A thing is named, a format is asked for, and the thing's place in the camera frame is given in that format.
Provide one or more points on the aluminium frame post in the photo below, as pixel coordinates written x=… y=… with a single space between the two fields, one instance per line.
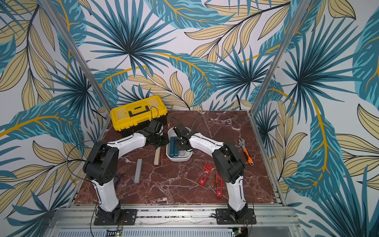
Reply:
x=58 y=22
x=281 y=50

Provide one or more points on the red clip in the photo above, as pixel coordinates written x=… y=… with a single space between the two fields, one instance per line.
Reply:
x=219 y=186
x=205 y=173

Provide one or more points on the right aluminium frame post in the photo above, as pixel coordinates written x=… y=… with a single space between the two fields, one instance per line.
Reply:
x=281 y=50

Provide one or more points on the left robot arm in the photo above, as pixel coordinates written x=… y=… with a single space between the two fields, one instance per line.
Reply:
x=101 y=164

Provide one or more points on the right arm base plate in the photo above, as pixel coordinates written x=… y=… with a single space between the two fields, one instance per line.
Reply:
x=225 y=216

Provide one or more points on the teal block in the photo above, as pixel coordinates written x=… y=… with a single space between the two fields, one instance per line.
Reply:
x=172 y=147
x=176 y=152

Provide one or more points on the red clip right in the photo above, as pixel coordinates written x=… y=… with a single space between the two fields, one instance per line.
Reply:
x=219 y=186

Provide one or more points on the yellow black toolbox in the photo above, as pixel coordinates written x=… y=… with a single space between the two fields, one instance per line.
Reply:
x=136 y=115

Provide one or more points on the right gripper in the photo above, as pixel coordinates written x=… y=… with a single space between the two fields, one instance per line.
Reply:
x=180 y=141

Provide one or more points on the white rectangular tray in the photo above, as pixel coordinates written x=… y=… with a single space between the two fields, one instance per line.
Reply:
x=184 y=158

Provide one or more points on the aluminium front rail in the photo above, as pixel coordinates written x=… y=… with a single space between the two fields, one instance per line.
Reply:
x=273 y=220

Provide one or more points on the orange handled adjustable wrench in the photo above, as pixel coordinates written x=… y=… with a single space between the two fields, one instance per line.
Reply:
x=242 y=145

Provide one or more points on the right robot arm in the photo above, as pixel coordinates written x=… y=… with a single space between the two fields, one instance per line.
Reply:
x=228 y=163

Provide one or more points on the left aluminium frame post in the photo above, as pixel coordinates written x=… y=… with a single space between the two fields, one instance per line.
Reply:
x=58 y=22

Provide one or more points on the red clip left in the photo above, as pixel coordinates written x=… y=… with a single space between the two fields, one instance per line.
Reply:
x=205 y=173

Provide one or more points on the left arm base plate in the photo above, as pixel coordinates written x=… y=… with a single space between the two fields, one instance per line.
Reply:
x=125 y=217

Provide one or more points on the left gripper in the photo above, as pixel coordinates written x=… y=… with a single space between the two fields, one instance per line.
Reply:
x=164 y=143

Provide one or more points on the beige wooden block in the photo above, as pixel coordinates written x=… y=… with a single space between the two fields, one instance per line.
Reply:
x=157 y=156

